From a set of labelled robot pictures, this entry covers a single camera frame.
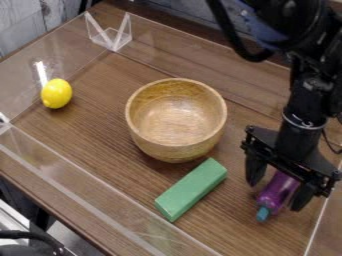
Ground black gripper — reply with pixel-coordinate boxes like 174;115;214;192
241;113;342;212

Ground purple toy eggplant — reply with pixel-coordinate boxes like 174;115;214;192
257;171;299;222

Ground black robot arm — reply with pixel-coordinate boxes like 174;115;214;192
241;0;342;211

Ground brown wooden bowl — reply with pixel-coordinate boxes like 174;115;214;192
126;78;227;163

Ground green rectangular block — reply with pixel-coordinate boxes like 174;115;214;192
155;158;227;222

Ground clear acrylic tray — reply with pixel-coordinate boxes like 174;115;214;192
0;5;342;256

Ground yellow lemon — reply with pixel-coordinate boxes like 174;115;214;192
40;78;72;109

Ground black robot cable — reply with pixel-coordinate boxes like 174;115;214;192
205;0;278;64

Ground clear acrylic corner bracket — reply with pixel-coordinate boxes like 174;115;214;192
84;11;132;52

